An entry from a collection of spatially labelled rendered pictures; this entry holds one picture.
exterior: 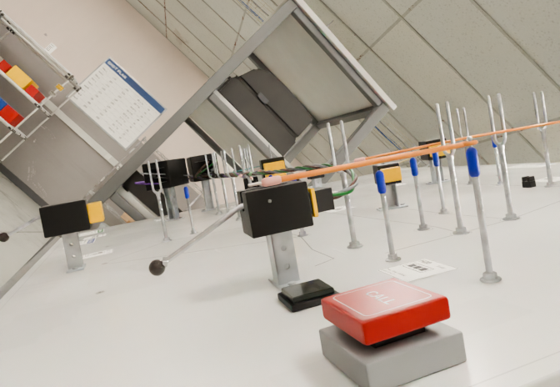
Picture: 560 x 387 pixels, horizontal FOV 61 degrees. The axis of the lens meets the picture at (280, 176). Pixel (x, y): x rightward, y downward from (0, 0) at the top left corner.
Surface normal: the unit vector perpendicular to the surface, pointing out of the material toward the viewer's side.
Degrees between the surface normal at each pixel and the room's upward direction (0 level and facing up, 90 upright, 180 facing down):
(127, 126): 90
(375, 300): 53
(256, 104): 90
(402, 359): 90
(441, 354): 90
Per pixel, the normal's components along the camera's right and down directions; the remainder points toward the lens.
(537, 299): -0.17, -0.98
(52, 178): 0.21, -0.11
